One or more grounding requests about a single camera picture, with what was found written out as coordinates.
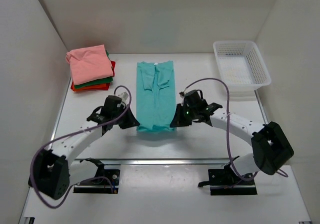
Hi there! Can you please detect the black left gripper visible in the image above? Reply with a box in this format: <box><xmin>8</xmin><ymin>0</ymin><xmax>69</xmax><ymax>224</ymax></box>
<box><xmin>113</xmin><ymin>103</ymin><xmax>140</xmax><ymax>128</ymax></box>

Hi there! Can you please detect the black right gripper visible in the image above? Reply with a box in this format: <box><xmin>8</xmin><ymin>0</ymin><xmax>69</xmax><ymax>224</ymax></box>
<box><xmin>170</xmin><ymin>103</ymin><xmax>198</xmax><ymax>128</ymax></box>

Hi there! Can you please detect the teal t shirt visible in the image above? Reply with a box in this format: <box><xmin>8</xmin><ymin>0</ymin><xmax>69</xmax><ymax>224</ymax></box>
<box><xmin>136</xmin><ymin>61</ymin><xmax>176</xmax><ymax>132</ymax></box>

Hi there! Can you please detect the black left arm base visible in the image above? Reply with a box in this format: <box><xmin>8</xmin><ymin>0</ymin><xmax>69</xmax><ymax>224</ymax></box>
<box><xmin>73</xmin><ymin>158</ymin><xmax>121</xmax><ymax>194</ymax></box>

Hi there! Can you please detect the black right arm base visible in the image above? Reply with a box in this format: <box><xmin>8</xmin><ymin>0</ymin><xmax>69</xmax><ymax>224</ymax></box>
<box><xmin>198</xmin><ymin>164</ymin><xmax>258</xmax><ymax>196</ymax></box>

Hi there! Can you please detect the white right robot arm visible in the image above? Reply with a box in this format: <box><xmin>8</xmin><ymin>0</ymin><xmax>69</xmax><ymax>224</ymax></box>
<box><xmin>170</xmin><ymin>90</ymin><xmax>294</xmax><ymax>184</ymax></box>

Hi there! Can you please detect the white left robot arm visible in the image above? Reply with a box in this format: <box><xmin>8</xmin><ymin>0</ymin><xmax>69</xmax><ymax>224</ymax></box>
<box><xmin>29</xmin><ymin>92</ymin><xmax>139</xmax><ymax>200</ymax></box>

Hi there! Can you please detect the red folded t shirt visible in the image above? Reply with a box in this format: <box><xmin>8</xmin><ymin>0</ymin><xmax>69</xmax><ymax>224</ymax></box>
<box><xmin>70</xmin><ymin>60</ymin><xmax>117</xmax><ymax>89</ymax></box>

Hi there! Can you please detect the orange folded t shirt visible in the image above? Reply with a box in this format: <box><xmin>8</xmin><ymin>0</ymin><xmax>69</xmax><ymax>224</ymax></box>
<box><xmin>70</xmin><ymin>83</ymin><xmax>111</xmax><ymax>92</ymax></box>

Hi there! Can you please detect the green folded t shirt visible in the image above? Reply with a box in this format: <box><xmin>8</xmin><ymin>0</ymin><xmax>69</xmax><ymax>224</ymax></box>
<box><xmin>74</xmin><ymin>50</ymin><xmax>115</xmax><ymax>89</ymax></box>

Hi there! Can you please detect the pink folded t shirt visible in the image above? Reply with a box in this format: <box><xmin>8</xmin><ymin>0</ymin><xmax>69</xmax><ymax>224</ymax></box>
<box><xmin>66</xmin><ymin>45</ymin><xmax>114</xmax><ymax>85</ymax></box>

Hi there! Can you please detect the white plastic basket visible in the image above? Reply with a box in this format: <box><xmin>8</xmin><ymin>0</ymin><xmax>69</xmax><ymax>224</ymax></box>
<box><xmin>213</xmin><ymin>41</ymin><xmax>272</xmax><ymax>92</ymax></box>

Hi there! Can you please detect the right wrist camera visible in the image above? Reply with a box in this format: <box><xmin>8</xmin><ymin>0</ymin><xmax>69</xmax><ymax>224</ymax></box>
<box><xmin>179</xmin><ymin>91</ymin><xmax>186</xmax><ymax>103</ymax></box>

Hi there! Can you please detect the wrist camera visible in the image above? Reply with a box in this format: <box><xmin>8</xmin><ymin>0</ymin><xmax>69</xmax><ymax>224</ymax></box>
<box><xmin>119</xmin><ymin>92</ymin><xmax>129</xmax><ymax>102</ymax></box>
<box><xmin>179</xmin><ymin>91</ymin><xmax>186</xmax><ymax>103</ymax></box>

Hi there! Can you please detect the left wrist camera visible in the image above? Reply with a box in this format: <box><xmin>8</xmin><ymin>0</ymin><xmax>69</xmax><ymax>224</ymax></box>
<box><xmin>119</xmin><ymin>92</ymin><xmax>129</xmax><ymax>102</ymax></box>

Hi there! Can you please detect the aluminium table rail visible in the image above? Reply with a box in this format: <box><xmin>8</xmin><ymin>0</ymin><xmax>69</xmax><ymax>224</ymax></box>
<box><xmin>72</xmin><ymin>157</ymin><xmax>241</xmax><ymax>166</ymax></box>

